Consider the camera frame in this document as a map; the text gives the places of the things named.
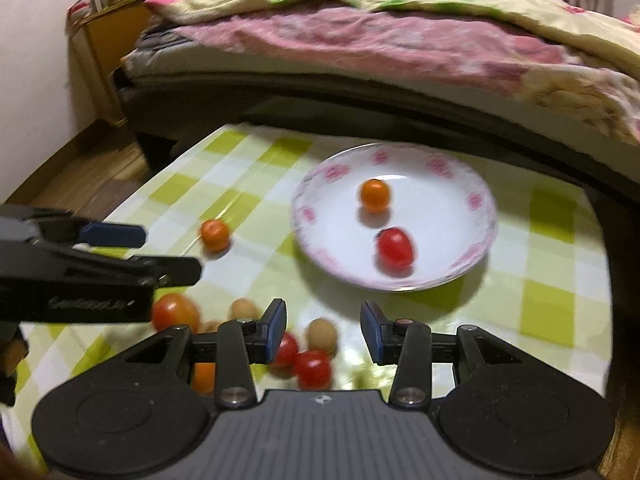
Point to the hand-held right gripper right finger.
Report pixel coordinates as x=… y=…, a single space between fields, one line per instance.
x=372 y=332

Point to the brown longan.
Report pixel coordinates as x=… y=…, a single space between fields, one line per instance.
x=243 y=308
x=210 y=326
x=321 y=335

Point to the wooden bedside cabinet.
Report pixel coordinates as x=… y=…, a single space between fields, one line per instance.
x=95 y=60

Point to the person's left hand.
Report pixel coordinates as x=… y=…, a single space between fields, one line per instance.
x=17 y=349

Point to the grey mattress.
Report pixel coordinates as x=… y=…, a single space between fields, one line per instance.
x=150 y=55

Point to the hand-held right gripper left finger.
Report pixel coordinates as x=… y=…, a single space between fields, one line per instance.
x=274 y=330

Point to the white plate with pink flowers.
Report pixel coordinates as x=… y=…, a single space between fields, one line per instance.
x=440 y=220

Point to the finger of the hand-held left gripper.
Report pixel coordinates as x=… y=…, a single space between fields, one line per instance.
x=112 y=235
x=165 y=270

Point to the pink floral blanket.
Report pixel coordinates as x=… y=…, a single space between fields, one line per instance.
x=350 y=45

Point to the red cherry tomato with stem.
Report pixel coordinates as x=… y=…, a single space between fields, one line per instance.
x=312 y=369

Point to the small orange tomato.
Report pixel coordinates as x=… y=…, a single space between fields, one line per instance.
x=215 y=235
x=204 y=377
x=375 y=195

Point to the green checked tablecloth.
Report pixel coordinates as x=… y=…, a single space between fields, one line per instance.
x=240 y=175

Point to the large red tomato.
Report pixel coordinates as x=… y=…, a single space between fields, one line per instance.
x=175 y=312

